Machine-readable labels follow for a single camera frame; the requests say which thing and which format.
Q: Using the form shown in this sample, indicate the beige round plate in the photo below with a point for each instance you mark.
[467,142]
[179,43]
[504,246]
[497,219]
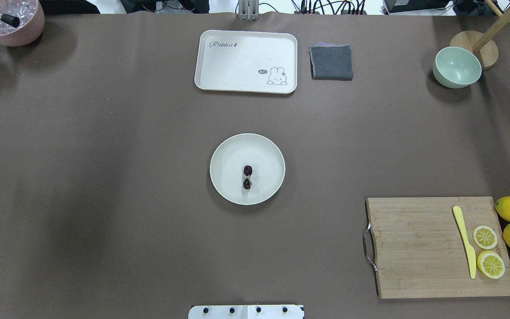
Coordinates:
[229,159]

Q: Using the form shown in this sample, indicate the dark red cherry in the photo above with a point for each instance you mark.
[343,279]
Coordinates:
[247,184]
[247,170]

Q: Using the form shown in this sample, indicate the white rabbit tray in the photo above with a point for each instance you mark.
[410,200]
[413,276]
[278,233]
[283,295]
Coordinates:
[247,61]

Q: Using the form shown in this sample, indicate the grey folded cloth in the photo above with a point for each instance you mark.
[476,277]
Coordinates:
[331,61]

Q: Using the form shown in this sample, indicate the bamboo cutting board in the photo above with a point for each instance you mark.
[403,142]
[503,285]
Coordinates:
[418,250]

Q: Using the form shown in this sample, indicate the mint green bowl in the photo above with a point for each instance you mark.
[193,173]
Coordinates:
[456,67]

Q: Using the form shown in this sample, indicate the yellow plastic knife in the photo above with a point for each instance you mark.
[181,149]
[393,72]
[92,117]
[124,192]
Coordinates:
[469,249]

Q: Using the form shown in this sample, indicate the lemon slice upper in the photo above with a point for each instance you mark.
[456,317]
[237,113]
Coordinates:
[485,237]

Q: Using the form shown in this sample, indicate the lemon slice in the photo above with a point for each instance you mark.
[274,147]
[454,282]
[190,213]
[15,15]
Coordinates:
[490,264]
[485,237]

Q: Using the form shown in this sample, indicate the wooden mug tree stand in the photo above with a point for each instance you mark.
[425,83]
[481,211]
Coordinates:
[481,44]

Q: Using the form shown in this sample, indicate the lemon slice lower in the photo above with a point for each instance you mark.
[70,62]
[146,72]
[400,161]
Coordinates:
[490,264]

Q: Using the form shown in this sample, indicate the pink bowl with ice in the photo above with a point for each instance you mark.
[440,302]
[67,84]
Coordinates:
[31,22]

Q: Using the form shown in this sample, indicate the aluminium frame post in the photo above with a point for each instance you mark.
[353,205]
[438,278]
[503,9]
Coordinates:
[248,10]

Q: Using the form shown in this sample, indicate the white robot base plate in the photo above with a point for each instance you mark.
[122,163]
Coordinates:
[253,311]

